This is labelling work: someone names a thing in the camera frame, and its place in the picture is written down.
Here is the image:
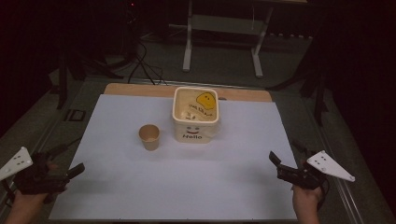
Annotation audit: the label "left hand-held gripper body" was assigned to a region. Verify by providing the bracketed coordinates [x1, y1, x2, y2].
[0, 147, 68, 196]

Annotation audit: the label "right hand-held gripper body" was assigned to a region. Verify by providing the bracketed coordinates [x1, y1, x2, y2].
[276, 150, 356, 191]

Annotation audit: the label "brown paper cup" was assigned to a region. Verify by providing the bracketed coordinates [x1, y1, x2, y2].
[137, 123, 161, 152]

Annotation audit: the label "cream smiley-face bin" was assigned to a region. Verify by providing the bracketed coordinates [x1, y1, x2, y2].
[171, 86, 220, 145]

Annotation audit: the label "person's left hand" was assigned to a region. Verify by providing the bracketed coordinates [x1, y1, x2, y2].
[12, 186, 68, 207]

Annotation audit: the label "person's right hand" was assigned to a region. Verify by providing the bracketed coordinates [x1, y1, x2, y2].
[291, 185, 324, 217]

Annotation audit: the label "black floor socket box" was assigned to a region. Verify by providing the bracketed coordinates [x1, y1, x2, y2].
[63, 108, 88, 123]

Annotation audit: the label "black tripod stand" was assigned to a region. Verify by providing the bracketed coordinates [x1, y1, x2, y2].
[265, 60, 331, 128]
[55, 48, 125, 110]

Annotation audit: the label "white table mat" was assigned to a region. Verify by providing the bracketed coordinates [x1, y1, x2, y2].
[49, 93, 299, 222]

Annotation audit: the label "wooden table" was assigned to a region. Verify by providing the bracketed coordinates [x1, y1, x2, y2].
[103, 82, 274, 104]

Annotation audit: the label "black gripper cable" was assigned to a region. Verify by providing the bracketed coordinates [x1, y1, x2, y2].
[317, 178, 332, 210]

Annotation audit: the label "black floor cables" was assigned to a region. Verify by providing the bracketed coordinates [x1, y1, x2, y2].
[126, 39, 169, 87]

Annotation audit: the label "white metal frame stand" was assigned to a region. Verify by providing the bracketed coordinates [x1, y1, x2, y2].
[182, 0, 308, 79]

